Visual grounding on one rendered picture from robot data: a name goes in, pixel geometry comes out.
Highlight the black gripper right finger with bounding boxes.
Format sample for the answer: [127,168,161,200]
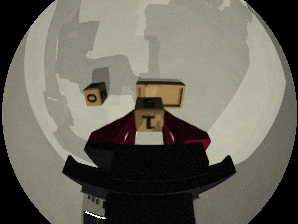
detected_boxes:
[162,109,211,150]

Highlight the tan cardboard tray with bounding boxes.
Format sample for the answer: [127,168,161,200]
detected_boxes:
[136,81,186,109]

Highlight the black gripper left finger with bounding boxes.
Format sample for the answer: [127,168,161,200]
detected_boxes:
[88,110,136,145]

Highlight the tan cardboard cube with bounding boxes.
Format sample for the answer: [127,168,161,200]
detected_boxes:
[83,82,108,106]
[134,97,165,132]

